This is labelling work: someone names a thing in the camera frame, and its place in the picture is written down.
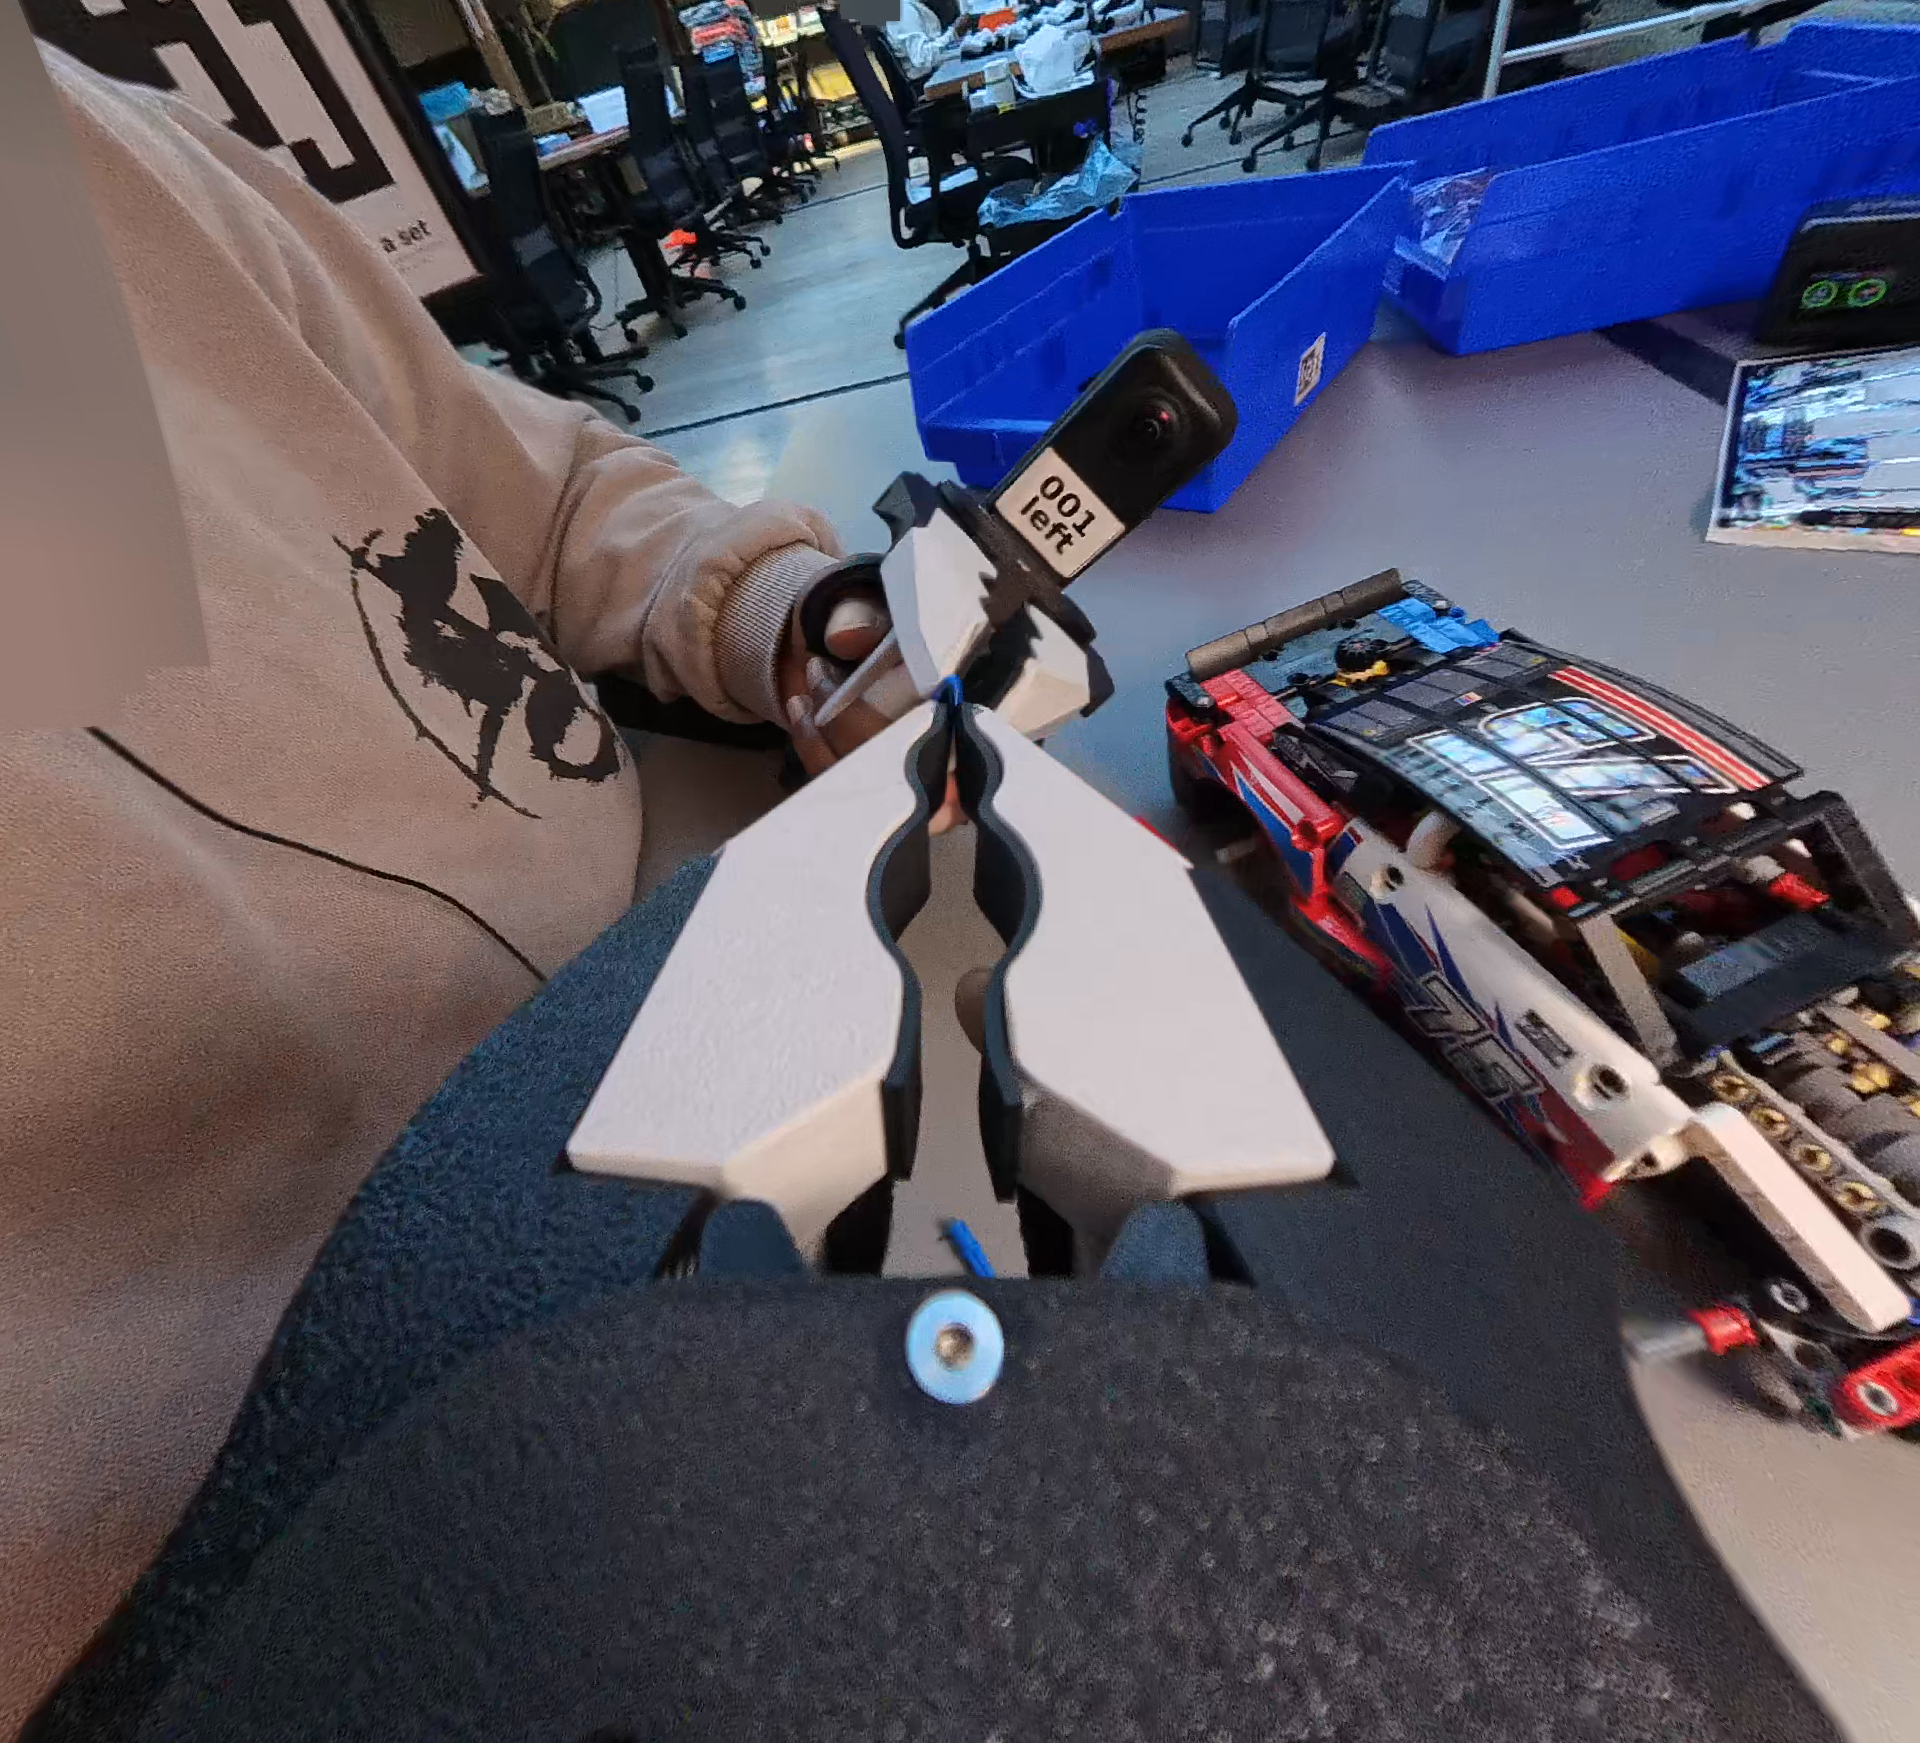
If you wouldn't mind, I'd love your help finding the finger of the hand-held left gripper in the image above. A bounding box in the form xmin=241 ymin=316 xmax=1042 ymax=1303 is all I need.
xmin=971 ymin=640 xmax=1119 ymax=742
xmin=882 ymin=524 xmax=1001 ymax=707

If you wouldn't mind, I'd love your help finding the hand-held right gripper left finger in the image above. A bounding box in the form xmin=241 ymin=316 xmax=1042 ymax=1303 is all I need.
xmin=562 ymin=701 xmax=966 ymax=1280

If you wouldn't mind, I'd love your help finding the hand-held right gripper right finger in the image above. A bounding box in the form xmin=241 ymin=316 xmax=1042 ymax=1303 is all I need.
xmin=955 ymin=707 xmax=1340 ymax=1280

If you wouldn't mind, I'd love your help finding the red blue lego car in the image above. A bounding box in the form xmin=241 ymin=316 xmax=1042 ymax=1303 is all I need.
xmin=1159 ymin=574 xmax=1920 ymax=1444

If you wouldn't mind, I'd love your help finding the lego instruction booklet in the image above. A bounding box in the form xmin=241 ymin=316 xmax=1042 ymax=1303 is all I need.
xmin=1703 ymin=341 xmax=1920 ymax=550

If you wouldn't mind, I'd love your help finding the person's left hand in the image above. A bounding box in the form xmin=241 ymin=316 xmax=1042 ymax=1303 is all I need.
xmin=781 ymin=592 xmax=966 ymax=834

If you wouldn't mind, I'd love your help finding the blue plastic bin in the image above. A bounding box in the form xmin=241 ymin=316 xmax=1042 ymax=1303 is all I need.
xmin=905 ymin=163 xmax=1420 ymax=514
xmin=1366 ymin=19 xmax=1920 ymax=354

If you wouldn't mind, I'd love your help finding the clear plastic bag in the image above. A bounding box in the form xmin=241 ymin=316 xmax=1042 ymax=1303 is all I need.
xmin=1403 ymin=163 xmax=1504 ymax=271
xmin=978 ymin=138 xmax=1142 ymax=233

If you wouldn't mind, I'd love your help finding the black mesh desk chair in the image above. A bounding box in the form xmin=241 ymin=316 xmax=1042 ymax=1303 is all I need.
xmin=816 ymin=6 xmax=1038 ymax=351

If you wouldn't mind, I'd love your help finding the wooden work table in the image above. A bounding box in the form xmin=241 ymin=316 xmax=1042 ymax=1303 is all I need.
xmin=918 ymin=0 xmax=1194 ymax=180

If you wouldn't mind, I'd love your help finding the row of black office chairs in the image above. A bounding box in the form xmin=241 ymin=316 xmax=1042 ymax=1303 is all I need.
xmin=1176 ymin=0 xmax=1504 ymax=180
xmin=472 ymin=30 xmax=838 ymax=421

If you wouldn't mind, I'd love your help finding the person's beige sweatshirt torso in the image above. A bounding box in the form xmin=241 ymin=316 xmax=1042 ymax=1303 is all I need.
xmin=0 ymin=42 xmax=804 ymax=1712

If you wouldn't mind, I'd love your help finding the black device with green lights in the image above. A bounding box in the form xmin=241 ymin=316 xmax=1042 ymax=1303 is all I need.
xmin=1755 ymin=196 xmax=1920 ymax=351

